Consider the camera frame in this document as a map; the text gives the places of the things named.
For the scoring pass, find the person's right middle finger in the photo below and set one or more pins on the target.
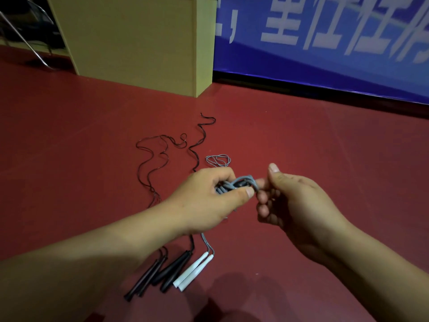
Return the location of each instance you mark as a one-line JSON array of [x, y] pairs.
[[262, 197]]

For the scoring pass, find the light wooden cabinet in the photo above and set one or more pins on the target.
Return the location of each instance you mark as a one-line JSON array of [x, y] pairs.
[[134, 40]]

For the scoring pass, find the person's left thumb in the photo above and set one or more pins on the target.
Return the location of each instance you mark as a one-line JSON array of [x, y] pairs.
[[239, 195]]

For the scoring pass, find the person's right hand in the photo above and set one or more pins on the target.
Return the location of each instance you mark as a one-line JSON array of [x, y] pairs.
[[305, 211]]

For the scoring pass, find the person's right forearm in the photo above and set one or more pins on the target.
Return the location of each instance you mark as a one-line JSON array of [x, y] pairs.
[[378, 274]]

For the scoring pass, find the person's right little finger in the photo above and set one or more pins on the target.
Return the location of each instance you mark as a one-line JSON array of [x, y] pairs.
[[268, 220]]

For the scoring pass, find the person's right thumb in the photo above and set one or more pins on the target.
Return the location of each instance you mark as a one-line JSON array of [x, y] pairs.
[[277, 177]]

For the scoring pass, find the person's left forearm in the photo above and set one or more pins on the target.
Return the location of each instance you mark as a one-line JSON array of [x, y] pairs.
[[87, 264]]

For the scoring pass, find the blue banner white print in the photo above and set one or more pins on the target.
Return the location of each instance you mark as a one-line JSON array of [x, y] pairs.
[[335, 63]]

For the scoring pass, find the person's left hand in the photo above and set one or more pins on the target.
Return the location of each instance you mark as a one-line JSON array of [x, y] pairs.
[[197, 204]]

